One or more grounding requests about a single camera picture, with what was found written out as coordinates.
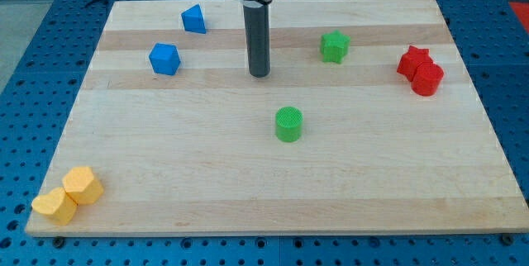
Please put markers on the blue cube block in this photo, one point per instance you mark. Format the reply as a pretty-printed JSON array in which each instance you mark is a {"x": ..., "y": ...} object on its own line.
[{"x": 164, "y": 59}]

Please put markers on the blue triangle block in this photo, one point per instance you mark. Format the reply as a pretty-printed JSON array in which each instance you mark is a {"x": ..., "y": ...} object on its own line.
[{"x": 193, "y": 20}]

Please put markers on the yellow hexagon block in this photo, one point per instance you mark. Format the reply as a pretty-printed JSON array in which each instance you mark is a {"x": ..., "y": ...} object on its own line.
[{"x": 82, "y": 185}]

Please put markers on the yellow heart block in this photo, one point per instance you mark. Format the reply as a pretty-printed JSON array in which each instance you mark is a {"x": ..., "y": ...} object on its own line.
[{"x": 57, "y": 206}]

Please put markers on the green star block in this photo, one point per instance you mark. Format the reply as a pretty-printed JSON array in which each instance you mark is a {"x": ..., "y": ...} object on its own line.
[{"x": 334, "y": 46}]

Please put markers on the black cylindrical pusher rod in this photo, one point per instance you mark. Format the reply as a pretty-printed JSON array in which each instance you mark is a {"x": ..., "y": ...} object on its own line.
[{"x": 257, "y": 40}]

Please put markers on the wooden board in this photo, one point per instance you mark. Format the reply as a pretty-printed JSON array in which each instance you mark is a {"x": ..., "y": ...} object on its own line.
[{"x": 196, "y": 153}]

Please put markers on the red star block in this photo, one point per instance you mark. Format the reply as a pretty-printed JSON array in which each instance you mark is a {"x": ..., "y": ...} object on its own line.
[{"x": 411, "y": 60}]

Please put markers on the red cylinder block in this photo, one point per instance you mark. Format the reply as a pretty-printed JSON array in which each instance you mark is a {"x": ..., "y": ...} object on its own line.
[{"x": 427, "y": 79}]

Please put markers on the green cylinder block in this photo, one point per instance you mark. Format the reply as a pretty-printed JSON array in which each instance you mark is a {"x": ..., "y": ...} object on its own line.
[{"x": 288, "y": 124}]

